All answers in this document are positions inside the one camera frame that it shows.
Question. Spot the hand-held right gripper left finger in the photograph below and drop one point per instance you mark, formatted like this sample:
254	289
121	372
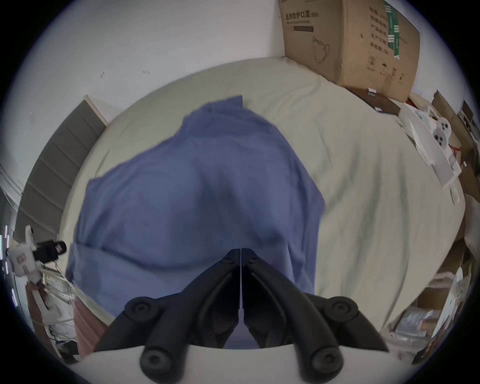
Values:
210	300

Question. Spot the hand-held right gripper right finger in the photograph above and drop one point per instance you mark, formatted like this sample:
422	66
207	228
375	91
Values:
273	300

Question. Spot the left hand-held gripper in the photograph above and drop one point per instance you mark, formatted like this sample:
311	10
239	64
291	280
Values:
24	258

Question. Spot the blue shirt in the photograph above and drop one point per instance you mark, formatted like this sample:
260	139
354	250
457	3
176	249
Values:
187	187

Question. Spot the grey padded headboard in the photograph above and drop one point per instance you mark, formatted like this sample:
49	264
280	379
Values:
63	150

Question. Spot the spare white hand-held gripper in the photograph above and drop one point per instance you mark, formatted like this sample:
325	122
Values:
431	157

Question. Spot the flat dark brown box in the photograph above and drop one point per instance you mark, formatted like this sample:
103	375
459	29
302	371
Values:
382	103

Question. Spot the large brown cardboard carton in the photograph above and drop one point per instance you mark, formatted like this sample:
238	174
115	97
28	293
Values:
337	37

